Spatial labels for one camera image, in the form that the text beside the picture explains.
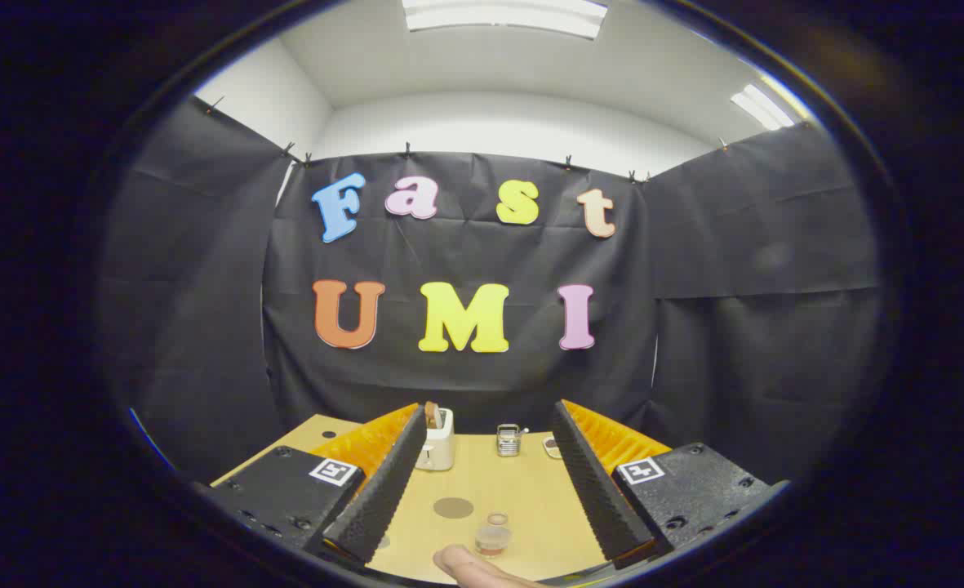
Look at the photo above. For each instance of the clear plastic juice bottle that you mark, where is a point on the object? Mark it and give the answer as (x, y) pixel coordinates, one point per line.
(493, 537)

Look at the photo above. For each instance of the black backdrop cloth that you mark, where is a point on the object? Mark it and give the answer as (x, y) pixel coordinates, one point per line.
(465, 376)

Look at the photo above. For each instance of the white divided dish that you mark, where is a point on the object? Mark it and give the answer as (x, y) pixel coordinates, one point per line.
(553, 447)

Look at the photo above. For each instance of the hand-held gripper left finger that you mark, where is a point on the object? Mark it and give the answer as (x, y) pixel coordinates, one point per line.
(384, 490)

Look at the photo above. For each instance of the white toaster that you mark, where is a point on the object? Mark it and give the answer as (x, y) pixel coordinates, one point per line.
(439, 447)

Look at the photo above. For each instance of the brown toast slice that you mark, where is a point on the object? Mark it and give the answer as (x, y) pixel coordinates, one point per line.
(432, 415)

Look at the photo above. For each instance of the long ceiling light panel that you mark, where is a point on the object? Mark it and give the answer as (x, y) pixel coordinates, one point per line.
(504, 15)

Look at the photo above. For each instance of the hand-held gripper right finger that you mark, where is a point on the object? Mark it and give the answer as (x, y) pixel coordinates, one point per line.
(600, 490)

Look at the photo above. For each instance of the wooden table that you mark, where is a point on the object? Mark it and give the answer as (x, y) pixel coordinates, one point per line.
(522, 498)

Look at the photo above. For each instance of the small ceiling light panel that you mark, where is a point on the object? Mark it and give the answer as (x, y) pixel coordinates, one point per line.
(763, 106)

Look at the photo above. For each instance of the round brown coaster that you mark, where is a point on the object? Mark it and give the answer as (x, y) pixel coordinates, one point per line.
(453, 507)

